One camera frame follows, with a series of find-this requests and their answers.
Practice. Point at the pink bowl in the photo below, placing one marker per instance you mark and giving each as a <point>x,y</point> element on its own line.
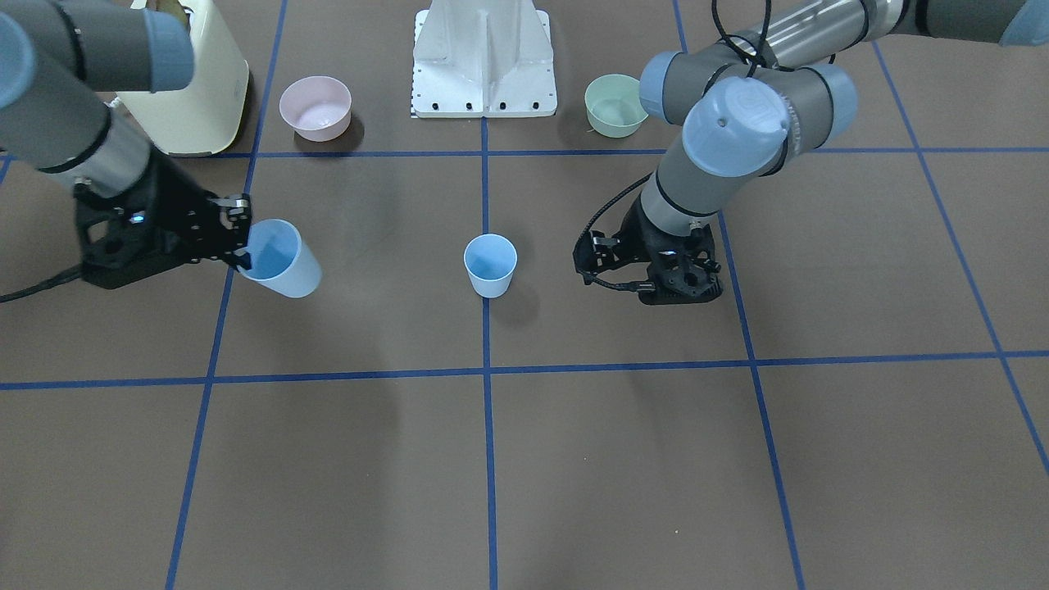
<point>317,108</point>

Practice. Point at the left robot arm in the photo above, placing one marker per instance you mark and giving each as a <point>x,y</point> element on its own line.
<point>748,105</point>

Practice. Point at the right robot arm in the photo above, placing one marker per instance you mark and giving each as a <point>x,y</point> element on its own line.
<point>102,99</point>

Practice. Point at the cream toaster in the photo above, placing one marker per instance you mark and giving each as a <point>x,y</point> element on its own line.
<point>205,117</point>

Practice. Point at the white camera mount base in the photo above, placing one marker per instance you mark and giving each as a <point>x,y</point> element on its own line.
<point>483,59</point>

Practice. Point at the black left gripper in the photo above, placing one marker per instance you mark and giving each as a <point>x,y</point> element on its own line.
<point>638,235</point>

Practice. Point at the green bowl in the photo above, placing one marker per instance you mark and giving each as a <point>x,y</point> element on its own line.
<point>613,105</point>

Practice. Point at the light blue cup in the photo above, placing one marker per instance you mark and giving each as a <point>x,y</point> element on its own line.
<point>280,259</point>
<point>490,261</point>

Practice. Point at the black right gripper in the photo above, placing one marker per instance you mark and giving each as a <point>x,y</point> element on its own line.
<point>170,205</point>

